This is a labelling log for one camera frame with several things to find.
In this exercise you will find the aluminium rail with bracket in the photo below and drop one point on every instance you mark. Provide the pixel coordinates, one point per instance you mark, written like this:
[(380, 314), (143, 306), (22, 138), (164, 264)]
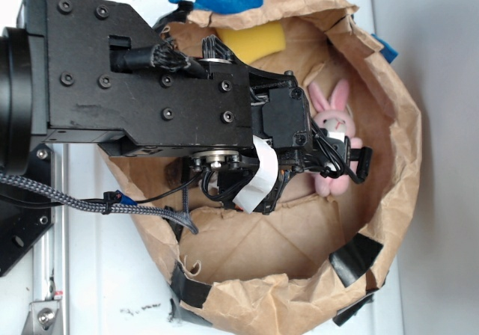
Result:
[(48, 312)]

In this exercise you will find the pink plush bunny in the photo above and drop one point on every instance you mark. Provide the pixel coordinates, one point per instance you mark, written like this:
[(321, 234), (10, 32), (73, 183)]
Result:
[(332, 115)]

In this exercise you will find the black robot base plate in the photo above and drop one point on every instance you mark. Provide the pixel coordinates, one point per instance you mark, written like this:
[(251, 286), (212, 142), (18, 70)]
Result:
[(22, 227)]

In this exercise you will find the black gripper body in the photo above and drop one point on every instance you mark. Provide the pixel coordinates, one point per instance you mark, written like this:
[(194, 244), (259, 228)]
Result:
[(282, 116)]

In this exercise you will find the brown paper bag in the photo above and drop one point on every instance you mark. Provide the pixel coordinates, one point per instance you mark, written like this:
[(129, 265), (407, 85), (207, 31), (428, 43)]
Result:
[(292, 270)]

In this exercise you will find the yellow sponge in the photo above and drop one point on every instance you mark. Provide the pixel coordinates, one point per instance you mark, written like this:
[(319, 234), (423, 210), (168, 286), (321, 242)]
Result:
[(252, 44)]

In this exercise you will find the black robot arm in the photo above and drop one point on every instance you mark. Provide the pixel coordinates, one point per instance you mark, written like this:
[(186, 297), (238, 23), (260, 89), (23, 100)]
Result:
[(94, 72)]

